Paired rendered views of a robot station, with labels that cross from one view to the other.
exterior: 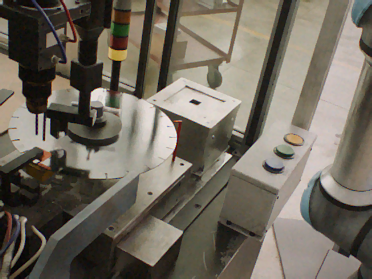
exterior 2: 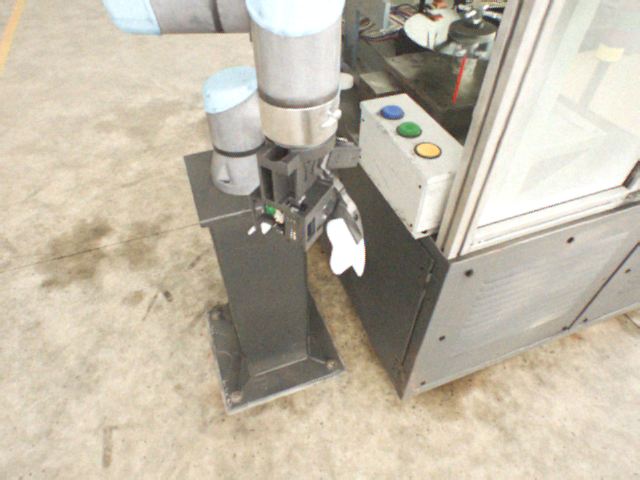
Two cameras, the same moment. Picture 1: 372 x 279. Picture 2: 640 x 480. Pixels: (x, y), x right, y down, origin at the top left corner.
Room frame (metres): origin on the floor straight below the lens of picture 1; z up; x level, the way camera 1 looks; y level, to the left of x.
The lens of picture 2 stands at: (1.37, -0.85, 1.33)
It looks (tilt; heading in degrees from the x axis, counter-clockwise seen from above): 47 degrees down; 136
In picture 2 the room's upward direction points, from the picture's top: straight up
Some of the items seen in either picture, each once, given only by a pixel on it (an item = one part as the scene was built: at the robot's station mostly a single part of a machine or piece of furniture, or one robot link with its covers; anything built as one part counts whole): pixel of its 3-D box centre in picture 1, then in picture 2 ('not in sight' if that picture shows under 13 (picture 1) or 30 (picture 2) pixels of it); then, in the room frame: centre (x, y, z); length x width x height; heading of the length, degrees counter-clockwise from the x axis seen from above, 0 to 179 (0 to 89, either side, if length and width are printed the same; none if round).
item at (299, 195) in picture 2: not in sight; (298, 181); (1.09, -0.61, 1.05); 0.09 x 0.08 x 0.12; 106
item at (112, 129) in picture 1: (94, 121); (473, 25); (0.86, 0.18, 0.96); 0.11 x 0.11 x 0.03
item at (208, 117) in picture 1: (190, 126); not in sight; (1.14, -0.01, 0.82); 0.18 x 0.18 x 0.15; 66
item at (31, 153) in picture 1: (24, 173); (430, 7); (0.68, 0.25, 0.95); 0.10 x 0.03 x 0.07; 156
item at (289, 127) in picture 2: not in sight; (301, 112); (1.09, -0.60, 1.13); 0.08 x 0.08 x 0.05
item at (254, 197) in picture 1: (270, 176); (409, 161); (0.99, -0.22, 0.82); 0.28 x 0.11 x 0.15; 156
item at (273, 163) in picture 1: (273, 166); (392, 113); (0.92, -0.20, 0.90); 0.04 x 0.04 x 0.02
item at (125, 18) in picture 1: (121, 14); not in sight; (1.16, 0.20, 1.08); 0.05 x 0.04 x 0.03; 66
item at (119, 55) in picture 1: (117, 52); not in sight; (1.16, 0.20, 0.98); 0.05 x 0.04 x 0.03; 66
